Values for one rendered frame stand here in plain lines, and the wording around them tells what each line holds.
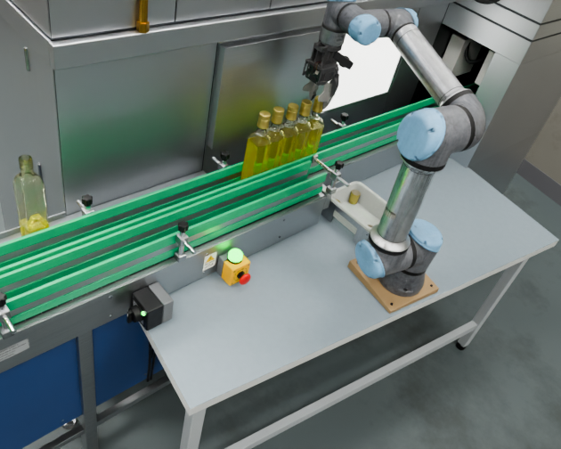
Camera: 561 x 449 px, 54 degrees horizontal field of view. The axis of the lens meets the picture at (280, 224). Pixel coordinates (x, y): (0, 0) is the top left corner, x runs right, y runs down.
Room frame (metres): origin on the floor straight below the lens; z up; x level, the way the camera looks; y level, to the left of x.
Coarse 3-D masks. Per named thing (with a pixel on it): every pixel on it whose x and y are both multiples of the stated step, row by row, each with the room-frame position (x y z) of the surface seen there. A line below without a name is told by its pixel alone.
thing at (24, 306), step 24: (288, 192) 1.36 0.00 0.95; (312, 192) 1.45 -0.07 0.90; (216, 216) 1.15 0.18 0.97; (240, 216) 1.22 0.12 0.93; (168, 240) 1.02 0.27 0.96; (192, 240) 1.09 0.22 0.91; (96, 264) 0.87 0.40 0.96; (120, 264) 0.91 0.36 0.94; (144, 264) 0.97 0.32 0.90; (48, 288) 0.77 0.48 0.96; (72, 288) 0.82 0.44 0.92; (96, 288) 0.86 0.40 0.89; (24, 312) 0.73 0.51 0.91
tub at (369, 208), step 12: (336, 192) 1.58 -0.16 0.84; (348, 192) 1.63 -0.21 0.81; (372, 192) 1.63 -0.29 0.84; (336, 204) 1.51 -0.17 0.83; (348, 204) 1.62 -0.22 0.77; (360, 204) 1.63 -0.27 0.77; (372, 204) 1.61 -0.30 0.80; (384, 204) 1.59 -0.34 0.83; (360, 216) 1.56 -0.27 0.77; (372, 216) 1.58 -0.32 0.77
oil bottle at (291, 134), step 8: (280, 128) 1.50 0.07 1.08; (288, 128) 1.49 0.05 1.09; (296, 128) 1.51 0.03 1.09; (288, 136) 1.48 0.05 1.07; (296, 136) 1.50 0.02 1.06; (288, 144) 1.48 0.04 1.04; (296, 144) 1.51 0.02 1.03; (288, 152) 1.49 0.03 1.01; (280, 160) 1.48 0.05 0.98; (288, 160) 1.50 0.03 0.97
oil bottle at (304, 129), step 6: (300, 126) 1.53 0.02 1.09; (306, 126) 1.54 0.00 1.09; (300, 132) 1.52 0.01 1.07; (306, 132) 1.54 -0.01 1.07; (300, 138) 1.52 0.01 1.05; (306, 138) 1.55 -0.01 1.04; (300, 144) 1.53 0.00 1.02; (306, 144) 1.55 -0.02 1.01; (300, 150) 1.53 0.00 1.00; (294, 156) 1.52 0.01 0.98; (300, 156) 1.54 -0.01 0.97
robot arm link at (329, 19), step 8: (328, 0) 1.57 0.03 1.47; (336, 0) 1.55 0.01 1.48; (344, 0) 1.55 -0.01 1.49; (352, 0) 1.56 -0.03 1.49; (328, 8) 1.56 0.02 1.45; (336, 8) 1.54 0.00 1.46; (328, 16) 1.56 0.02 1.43; (336, 16) 1.53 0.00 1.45; (328, 24) 1.55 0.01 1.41; (336, 24) 1.54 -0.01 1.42; (336, 32) 1.55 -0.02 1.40; (344, 32) 1.56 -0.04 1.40
